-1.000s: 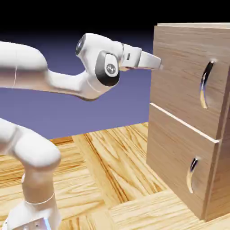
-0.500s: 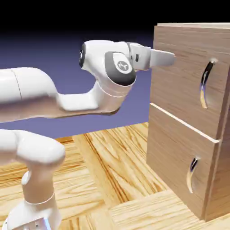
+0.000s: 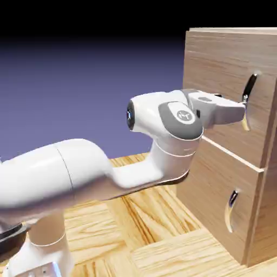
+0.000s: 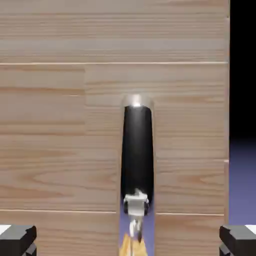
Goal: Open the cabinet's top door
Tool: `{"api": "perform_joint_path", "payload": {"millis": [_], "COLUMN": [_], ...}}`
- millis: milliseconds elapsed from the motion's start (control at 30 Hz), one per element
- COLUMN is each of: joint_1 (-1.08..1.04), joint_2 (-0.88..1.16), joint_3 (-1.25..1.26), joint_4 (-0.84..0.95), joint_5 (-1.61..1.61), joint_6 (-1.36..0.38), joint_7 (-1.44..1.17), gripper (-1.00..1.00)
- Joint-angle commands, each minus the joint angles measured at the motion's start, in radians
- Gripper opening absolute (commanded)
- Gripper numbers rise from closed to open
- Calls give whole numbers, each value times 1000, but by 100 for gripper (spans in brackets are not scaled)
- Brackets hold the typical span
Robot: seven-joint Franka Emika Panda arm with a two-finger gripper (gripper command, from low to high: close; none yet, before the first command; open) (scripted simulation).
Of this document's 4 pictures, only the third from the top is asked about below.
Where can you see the light wood cabinet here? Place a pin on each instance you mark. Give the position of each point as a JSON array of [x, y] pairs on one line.
[[268, 194]]

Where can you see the small wood cabinet door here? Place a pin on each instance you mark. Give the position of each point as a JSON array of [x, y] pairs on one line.
[[212, 190]]

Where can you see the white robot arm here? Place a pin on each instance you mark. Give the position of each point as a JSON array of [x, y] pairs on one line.
[[65, 168]]

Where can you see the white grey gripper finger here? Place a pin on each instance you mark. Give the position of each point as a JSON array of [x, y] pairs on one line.
[[244, 99]]

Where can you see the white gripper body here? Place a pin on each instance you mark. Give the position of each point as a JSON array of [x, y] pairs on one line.
[[227, 111]]

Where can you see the large wood cabinet door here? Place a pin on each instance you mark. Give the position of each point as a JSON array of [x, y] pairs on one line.
[[218, 65]]

